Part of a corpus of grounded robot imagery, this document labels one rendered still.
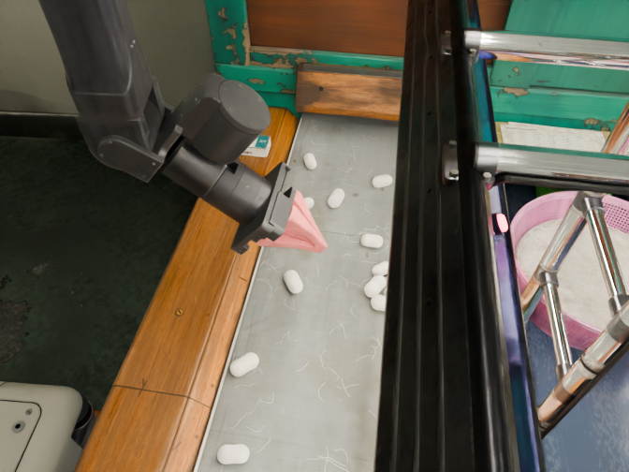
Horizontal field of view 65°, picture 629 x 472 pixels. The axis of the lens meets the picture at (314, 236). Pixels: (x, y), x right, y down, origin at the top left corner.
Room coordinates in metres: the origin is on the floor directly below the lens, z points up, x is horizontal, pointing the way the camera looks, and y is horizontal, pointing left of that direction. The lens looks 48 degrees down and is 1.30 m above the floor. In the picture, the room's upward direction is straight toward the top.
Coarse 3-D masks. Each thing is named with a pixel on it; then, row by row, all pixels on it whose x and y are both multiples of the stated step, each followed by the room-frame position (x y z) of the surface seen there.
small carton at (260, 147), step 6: (258, 138) 0.69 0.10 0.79; (264, 138) 0.69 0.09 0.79; (270, 138) 0.69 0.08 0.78; (252, 144) 0.67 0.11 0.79; (258, 144) 0.67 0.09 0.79; (264, 144) 0.67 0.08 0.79; (270, 144) 0.68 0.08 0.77; (246, 150) 0.66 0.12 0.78; (252, 150) 0.66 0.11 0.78; (258, 150) 0.66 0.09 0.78; (264, 150) 0.66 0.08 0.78; (264, 156) 0.66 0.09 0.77
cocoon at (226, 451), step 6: (240, 444) 0.19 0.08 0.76; (222, 450) 0.18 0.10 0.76; (228, 450) 0.18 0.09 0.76; (234, 450) 0.18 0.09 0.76; (240, 450) 0.18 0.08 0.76; (246, 450) 0.18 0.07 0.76; (222, 456) 0.17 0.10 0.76; (228, 456) 0.17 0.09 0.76; (234, 456) 0.17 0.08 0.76; (240, 456) 0.17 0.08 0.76; (246, 456) 0.17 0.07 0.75; (222, 462) 0.17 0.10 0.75; (228, 462) 0.17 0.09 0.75; (234, 462) 0.17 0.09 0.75; (240, 462) 0.17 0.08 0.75
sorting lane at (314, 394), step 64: (320, 128) 0.78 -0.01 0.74; (384, 128) 0.78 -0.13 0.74; (320, 192) 0.60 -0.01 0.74; (384, 192) 0.60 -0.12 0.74; (320, 256) 0.46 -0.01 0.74; (384, 256) 0.46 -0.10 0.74; (256, 320) 0.35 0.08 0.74; (320, 320) 0.35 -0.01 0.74; (256, 384) 0.26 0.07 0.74; (320, 384) 0.26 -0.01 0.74; (256, 448) 0.19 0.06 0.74; (320, 448) 0.19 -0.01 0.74
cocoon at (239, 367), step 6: (246, 354) 0.29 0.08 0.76; (252, 354) 0.29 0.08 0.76; (240, 360) 0.28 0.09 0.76; (246, 360) 0.28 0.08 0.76; (252, 360) 0.28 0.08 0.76; (258, 360) 0.29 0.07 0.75; (234, 366) 0.27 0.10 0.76; (240, 366) 0.27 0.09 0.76; (246, 366) 0.28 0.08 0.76; (252, 366) 0.28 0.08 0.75; (234, 372) 0.27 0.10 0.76; (240, 372) 0.27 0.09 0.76; (246, 372) 0.27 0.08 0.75
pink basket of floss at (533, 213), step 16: (560, 192) 0.57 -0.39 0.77; (576, 192) 0.57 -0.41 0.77; (528, 208) 0.54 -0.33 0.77; (544, 208) 0.55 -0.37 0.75; (560, 208) 0.56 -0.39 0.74; (608, 208) 0.55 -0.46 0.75; (624, 208) 0.54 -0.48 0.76; (512, 224) 0.50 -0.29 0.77; (528, 224) 0.53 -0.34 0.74; (608, 224) 0.54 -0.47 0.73; (624, 224) 0.53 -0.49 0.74; (544, 304) 0.37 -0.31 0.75; (544, 320) 0.37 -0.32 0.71; (576, 320) 0.33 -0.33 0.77; (576, 336) 0.34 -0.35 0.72; (592, 336) 0.33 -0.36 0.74
